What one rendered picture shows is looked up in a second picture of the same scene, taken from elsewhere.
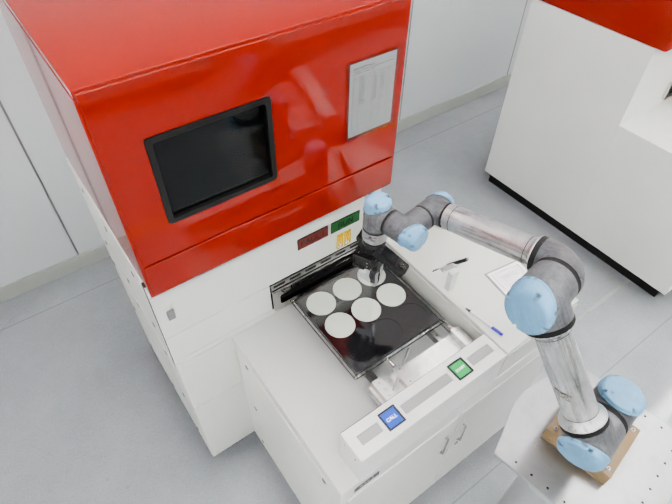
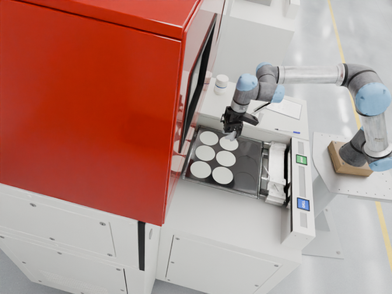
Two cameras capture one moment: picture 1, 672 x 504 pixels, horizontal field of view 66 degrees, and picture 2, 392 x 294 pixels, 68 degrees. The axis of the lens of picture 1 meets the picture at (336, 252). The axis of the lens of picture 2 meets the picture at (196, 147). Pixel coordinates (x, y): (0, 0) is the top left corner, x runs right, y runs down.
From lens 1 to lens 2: 0.96 m
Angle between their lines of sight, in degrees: 33
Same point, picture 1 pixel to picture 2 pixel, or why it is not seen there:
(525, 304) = (376, 98)
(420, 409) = (308, 191)
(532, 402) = (319, 159)
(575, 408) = (384, 143)
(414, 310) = (247, 144)
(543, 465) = (347, 183)
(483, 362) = (305, 150)
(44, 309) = not seen: outside the picture
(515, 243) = (332, 73)
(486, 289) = (272, 115)
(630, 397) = not seen: hidden behind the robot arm
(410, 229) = (278, 88)
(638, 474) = not seen: hidden behind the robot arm
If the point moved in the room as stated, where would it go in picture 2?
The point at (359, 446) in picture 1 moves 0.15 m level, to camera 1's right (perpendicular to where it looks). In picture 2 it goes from (306, 230) to (325, 210)
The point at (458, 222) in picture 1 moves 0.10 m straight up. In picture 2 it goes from (292, 74) to (301, 53)
